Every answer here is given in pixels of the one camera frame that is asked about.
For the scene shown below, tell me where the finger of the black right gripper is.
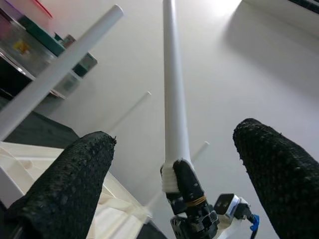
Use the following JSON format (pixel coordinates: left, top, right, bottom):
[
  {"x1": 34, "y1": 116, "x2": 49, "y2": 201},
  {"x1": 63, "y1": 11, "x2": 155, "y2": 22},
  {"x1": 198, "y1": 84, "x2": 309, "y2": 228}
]
[
  {"x1": 173, "y1": 160, "x2": 208, "y2": 217},
  {"x1": 166, "y1": 191, "x2": 186, "y2": 216}
]

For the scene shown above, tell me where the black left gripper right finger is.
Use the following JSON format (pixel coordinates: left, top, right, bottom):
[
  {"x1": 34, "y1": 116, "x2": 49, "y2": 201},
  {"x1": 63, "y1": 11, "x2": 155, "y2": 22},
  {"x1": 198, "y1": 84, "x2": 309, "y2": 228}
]
[{"x1": 233, "y1": 118, "x2": 319, "y2": 239}]

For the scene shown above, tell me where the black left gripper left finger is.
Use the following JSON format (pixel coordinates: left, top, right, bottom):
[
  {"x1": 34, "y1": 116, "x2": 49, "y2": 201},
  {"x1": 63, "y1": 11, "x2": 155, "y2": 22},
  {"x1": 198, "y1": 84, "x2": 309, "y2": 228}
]
[{"x1": 3, "y1": 131, "x2": 118, "y2": 239}]

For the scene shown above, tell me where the white plastic children table top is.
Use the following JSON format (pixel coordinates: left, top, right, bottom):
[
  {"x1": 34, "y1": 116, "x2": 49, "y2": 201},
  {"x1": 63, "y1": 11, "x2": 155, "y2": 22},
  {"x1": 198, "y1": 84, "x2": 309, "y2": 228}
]
[{"x1": 0, "y1": 140, "x2": 153, "y2": 239}]

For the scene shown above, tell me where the yellow rubber band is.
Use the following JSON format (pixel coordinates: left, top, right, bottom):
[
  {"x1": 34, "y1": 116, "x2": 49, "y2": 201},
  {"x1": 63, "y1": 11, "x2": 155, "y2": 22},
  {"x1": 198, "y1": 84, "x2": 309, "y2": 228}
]
[{"x1": 185, "y1": 196, "x2": 207, "y2": 206}]

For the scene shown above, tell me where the dark printed flat box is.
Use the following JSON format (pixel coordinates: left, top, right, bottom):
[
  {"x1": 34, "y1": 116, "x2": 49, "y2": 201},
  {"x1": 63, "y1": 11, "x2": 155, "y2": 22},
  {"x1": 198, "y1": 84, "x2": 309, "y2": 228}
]
[{"x1": 62, "y1": 34, "x2": 98, "y2": 78}]

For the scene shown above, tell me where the clear plastic container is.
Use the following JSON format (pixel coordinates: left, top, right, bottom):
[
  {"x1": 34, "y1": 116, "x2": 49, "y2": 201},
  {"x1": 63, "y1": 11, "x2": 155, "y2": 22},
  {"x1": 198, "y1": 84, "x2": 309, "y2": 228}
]
[{"x1": 0, "y1": 19, "x2": 79, "y2": 97}]

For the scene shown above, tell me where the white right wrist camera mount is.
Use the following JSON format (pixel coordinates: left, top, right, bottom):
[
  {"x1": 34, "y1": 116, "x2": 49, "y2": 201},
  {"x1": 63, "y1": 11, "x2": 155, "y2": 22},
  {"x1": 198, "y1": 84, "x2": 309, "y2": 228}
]
[{"x1": 214, "y1": 193, "x2": 253, "y2": 239}]

